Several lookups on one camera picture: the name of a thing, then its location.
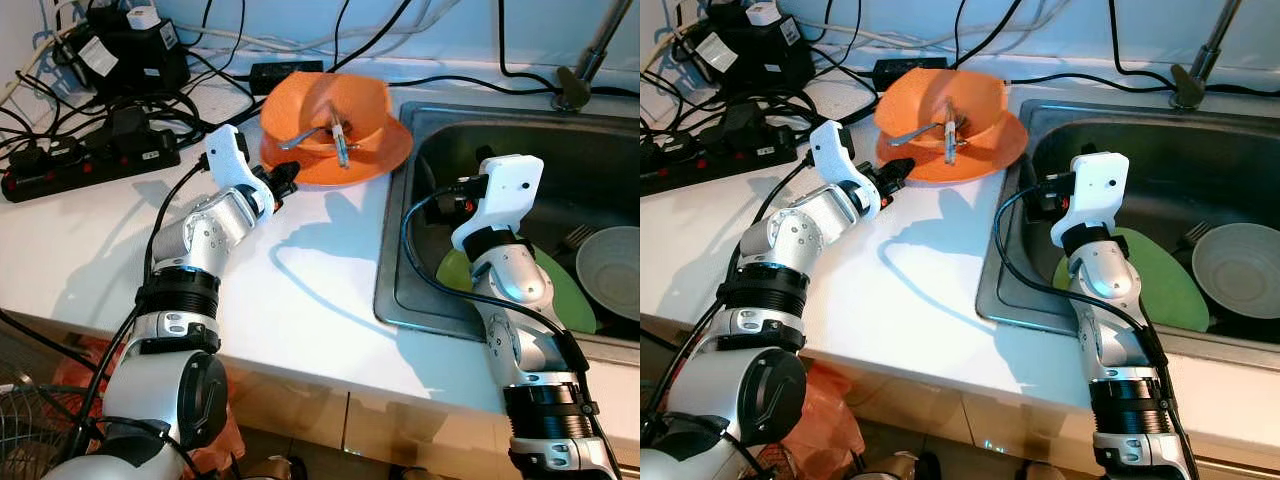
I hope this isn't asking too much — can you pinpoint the black charger box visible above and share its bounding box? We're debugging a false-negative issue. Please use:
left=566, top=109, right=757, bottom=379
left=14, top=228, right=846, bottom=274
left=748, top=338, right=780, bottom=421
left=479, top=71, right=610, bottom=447
left=75, top=5, right=191, bottom=96
left=700, top=3, right=816, bottom=91

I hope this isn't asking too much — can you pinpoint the grey round bowl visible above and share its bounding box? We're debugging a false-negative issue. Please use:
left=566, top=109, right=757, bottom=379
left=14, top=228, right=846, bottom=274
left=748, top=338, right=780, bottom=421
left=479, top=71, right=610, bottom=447
left=1192, top=222, right=1280, bottom=319
left=575, top=226, right=640, bottom=321

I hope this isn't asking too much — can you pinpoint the metal sink faucet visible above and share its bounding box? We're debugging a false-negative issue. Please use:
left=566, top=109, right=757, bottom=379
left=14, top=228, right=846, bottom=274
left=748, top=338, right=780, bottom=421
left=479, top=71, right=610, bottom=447
left=1170, top=0, right=1246, bottom=109
left=555, top=0, right=633, bottom=111

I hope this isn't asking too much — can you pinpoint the cream kitchen cabinet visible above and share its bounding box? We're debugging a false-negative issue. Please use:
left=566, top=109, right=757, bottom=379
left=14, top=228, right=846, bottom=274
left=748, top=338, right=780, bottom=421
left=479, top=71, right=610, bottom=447
left=225, top=375, right=640, bottom=480
left=850, top=385, right=1280, bottom=480

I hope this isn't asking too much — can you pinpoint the green plastic plate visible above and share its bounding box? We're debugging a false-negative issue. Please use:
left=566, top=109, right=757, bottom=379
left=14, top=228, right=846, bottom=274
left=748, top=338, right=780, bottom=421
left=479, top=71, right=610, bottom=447
left=437, top=240, right=598, bottom=334
left=1053, top=228, right=1211, bottom=333

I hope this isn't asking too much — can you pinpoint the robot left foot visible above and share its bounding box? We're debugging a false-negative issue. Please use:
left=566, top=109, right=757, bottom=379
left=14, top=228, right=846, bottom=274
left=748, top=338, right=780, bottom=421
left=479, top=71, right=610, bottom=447
left=865, top=450, right=936, bottom=480
left=245, top=455, right=301, bottom=480

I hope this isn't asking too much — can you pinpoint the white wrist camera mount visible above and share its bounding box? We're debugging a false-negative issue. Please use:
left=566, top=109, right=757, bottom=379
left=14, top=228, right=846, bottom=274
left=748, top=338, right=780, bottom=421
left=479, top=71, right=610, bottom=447
left=204, top=125, right=273, bottom=216
left=452, top=155, right=546, bottom=251
left=810, top=120, right=883, bottom=216
left=1050, top=152, right=1131, bottom=249

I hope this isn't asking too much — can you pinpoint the orange plastic bowl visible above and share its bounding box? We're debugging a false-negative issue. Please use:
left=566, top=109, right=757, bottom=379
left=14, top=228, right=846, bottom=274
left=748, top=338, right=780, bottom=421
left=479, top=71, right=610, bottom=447
left=262, top=70, right=391, bottom=151
left=878, top=68, right=1008, bottom=151

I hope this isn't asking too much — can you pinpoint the metal grille fan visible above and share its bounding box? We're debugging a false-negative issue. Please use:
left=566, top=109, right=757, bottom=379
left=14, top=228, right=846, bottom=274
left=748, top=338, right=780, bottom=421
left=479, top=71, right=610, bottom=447
left=0, top=385, right=101, bottom=480
left=745, top=440, right=801, bottom=480

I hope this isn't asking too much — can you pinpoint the long black cable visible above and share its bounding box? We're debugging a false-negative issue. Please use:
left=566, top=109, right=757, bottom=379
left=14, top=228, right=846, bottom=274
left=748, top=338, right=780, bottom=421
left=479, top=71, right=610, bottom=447
left=322, top=70, right=640, bottom=101
left=1005, top=72, right=1280, bottom=99

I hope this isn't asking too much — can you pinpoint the orange plastic plate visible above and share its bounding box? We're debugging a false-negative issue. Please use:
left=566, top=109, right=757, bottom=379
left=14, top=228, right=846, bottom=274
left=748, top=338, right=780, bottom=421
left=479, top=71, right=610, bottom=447
left=875, top=110, right=1029, bottom=183
left=260, top=125, right=413, bottom=186

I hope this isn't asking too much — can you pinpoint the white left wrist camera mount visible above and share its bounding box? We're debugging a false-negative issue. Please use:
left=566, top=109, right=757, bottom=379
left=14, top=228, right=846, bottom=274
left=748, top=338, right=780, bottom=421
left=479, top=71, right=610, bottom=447
left=204, top=125, right=273, bottom=216
left=810, top=120, right=883, bottom=216

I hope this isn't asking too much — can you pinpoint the black power strip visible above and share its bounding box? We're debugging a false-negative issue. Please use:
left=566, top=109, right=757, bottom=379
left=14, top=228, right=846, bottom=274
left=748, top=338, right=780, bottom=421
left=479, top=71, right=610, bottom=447
left=640, top=125, right=801, bottom=196
left=0, top=128, right=183, bottom=203

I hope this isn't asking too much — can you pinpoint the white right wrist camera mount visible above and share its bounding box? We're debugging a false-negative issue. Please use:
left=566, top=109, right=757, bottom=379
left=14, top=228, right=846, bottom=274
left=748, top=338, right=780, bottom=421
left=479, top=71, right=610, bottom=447
left=1050, top=152, right=1131, bottom=249
left=452, top=155, right=546, bottom=251

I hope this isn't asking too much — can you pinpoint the stainless steel sink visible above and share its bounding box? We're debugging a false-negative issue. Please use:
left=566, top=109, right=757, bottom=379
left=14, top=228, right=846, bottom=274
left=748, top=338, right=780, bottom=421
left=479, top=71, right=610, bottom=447
left=975, top=98, right=1280, bottom=346
left=373, top=100, right=640, bottom=346

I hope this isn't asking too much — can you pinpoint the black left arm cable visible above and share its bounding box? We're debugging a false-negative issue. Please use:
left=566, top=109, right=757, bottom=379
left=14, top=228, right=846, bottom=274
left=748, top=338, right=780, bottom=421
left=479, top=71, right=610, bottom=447
left=50, top=160, right=211, bottom=471
left=650, top=150, right=816, bottom=471

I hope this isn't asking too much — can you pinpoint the thick black cable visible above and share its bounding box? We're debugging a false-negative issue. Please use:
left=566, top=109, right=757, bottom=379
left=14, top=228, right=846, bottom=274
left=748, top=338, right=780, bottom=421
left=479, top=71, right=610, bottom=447
left=325, top=0, right=416, bottom=73
left=945, top=0, right=1029, bottom=69

